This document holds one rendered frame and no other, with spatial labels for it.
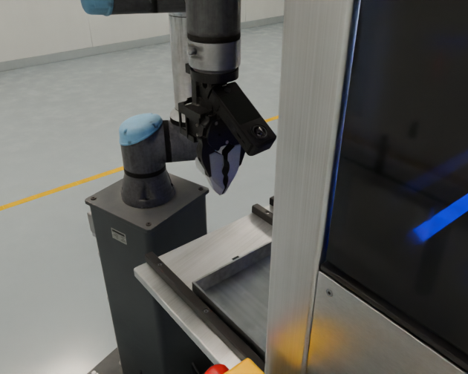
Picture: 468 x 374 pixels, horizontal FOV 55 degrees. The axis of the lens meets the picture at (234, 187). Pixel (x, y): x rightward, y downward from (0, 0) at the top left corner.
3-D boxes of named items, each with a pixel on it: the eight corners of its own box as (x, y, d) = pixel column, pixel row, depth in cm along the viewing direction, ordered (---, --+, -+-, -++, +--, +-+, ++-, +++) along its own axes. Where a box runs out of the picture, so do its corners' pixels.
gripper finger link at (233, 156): (219, 176, 81) (218, 130, 76) (240, 191, 77) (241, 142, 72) (205, 182, 79) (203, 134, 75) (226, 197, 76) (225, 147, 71)
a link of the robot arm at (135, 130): (122, 156, 130) (117, 111, 123) (169, 152, 132) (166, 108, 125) (122, 176, 120) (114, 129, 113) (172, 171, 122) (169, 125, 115)
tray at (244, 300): (439, 340, 75) (444, 326, 73) (335, 438, 61) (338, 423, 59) (293, 241, 98) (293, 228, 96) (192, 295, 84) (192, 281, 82)
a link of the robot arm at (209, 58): (251, 38, 63) (203, 47, 59) (250, 70, 66) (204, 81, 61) (219, 28, 68) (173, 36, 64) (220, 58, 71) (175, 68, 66)
